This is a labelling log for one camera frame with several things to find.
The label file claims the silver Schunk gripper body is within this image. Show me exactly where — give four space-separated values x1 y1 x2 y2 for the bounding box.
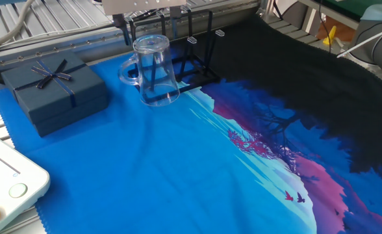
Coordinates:
101 0 187 16

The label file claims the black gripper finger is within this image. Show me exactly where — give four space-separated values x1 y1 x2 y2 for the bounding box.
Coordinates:
169 5 183 40
112 12 132 47

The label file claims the clear plastic cup with handle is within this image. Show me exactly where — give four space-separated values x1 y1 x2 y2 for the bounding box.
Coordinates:
118 34 181 107

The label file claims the dark blue ribboned gift box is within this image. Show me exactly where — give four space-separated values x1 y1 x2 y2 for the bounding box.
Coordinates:
1 50 110 138

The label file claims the blue landscape print cloth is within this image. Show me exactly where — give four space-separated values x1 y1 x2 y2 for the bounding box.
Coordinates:
0 14 382 234

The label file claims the yellow plastic clamp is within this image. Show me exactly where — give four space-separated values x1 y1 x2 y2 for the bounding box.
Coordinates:
322 25 337 46

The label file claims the dark green table mat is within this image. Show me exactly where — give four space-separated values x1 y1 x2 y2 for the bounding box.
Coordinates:
319 0 379 19

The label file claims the white teach pendant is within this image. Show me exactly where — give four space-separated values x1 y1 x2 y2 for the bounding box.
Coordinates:
0 128 51 234

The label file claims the black wire cup rack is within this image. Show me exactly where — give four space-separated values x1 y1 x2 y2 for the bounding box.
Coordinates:
125 6 226 105

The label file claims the short aluminium profile post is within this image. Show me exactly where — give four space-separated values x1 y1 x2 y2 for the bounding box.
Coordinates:
303 6 324 37
257 0 276 21

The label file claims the thick grey cable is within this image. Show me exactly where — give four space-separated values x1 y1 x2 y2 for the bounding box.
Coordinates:
0 0 36 53

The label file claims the thin white cable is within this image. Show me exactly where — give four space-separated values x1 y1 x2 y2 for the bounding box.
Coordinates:
336 24 382 59

